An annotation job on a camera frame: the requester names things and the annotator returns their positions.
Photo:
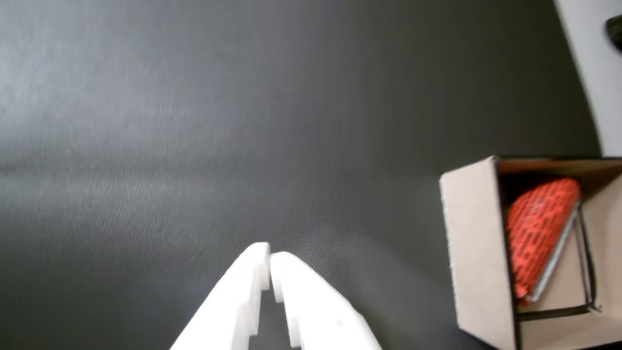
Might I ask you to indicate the dark grey textured mat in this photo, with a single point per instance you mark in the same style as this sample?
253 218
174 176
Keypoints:
243 146

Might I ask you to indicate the black table clamp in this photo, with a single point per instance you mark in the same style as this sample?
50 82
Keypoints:
616 33

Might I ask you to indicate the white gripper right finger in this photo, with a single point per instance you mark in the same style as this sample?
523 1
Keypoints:
320 311

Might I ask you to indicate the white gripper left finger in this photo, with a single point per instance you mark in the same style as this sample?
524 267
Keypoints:
233 301

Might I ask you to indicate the red printed cylinder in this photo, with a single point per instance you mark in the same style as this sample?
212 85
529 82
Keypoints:
537 233

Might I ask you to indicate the open cardboard box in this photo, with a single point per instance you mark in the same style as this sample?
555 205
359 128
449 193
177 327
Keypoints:
478 253

